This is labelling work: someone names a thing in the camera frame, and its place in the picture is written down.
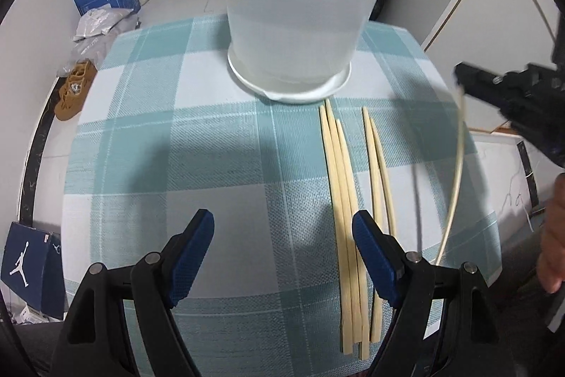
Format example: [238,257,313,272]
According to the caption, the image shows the white power strip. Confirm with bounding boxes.
[11,306,50,325]

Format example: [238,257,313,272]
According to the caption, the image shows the white plastic bags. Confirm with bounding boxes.
[66,17,142,71]

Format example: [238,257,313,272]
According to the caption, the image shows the dark blue shoebox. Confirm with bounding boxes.
[0,222,67,321]

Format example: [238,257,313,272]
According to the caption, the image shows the white utensil holder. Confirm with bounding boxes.
[219,0,395,103]

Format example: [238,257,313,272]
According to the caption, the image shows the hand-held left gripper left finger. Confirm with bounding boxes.
[52,208,215,377]

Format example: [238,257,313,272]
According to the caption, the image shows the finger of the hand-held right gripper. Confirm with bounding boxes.
[454,63,565,166]
[499,63,565,139]

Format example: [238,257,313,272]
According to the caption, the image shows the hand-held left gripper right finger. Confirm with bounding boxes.
[352,209,517,377]

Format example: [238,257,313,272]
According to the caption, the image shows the brown suede shoe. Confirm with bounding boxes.
[66,59,99,88]
[53,74,95,122]

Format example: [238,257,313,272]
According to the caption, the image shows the pale wooden chopstick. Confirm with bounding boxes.
[361,107,386,343]
[435,88,466,267]
[369,118,397,238]
[326,98,360,355]
[334,119,370,361]
[319,104,349,353]

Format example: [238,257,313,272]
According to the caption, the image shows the person's right hand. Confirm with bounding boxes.
[537,171,565,295]

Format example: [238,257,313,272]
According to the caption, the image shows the light grey parcel bag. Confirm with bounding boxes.
[73,7,135,40]

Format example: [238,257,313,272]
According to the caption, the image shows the teal checked tablecloth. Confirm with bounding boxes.
[62,16,504,377]

